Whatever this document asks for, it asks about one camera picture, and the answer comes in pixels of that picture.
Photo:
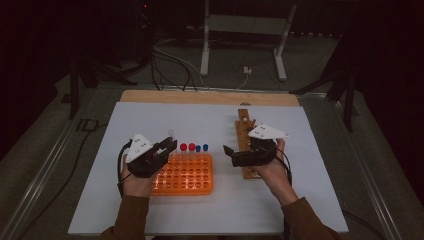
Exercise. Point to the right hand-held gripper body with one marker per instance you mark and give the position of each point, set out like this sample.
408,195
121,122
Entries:
258,155

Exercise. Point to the dark equipment rack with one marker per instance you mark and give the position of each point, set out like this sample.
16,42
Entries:
145,20

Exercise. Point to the white metal stand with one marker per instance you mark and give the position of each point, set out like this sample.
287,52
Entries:
245,24

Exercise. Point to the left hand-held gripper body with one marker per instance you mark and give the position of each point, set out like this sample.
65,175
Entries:
138,150

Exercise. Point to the white table cover sheet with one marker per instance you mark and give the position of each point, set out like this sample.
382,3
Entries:
200,213

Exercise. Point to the wooden board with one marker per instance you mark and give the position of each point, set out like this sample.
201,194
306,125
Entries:
200,97

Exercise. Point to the clear test tube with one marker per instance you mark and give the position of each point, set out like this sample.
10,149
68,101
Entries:
171,133

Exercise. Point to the blue capped test tube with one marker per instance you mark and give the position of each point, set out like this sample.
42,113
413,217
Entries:
198,148
205,147

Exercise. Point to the person's left hand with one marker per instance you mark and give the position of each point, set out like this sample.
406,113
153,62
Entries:
136,186

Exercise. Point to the red capped test tube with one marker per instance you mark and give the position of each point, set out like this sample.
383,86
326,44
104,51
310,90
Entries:
191,146
183,147

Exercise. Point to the person's right hand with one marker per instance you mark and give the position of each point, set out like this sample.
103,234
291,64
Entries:
278,180

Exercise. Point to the metal floor rail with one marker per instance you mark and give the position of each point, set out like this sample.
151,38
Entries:
365,168
46,165

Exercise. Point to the orange plastic tube rack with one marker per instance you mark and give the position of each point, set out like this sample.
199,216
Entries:
186,176

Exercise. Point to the white plug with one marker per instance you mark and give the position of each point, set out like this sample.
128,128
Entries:
247,70

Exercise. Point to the wooden peg tube rack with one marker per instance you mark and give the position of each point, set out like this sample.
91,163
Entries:
243,115

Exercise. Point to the dark tripod stand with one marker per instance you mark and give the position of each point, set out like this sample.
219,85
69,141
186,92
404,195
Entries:
74,96
349,106

